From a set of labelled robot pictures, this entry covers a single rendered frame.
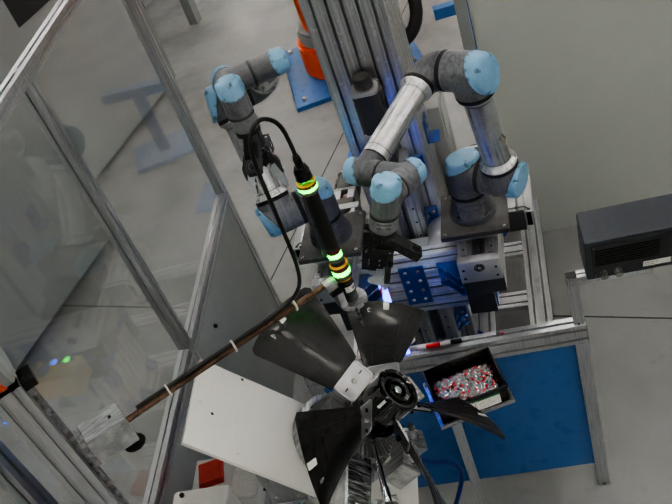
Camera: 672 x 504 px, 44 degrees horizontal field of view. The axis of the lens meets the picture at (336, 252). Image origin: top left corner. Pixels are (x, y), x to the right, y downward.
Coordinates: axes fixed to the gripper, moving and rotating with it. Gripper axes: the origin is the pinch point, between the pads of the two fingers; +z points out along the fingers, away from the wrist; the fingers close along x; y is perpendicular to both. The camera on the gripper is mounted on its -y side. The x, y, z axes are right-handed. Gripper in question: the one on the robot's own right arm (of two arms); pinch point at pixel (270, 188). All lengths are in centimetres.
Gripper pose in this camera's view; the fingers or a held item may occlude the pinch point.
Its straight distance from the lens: 240.2
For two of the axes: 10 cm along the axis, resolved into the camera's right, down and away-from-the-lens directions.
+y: 0.3, -6.5, 7.6
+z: 2.9, 7.3, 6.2
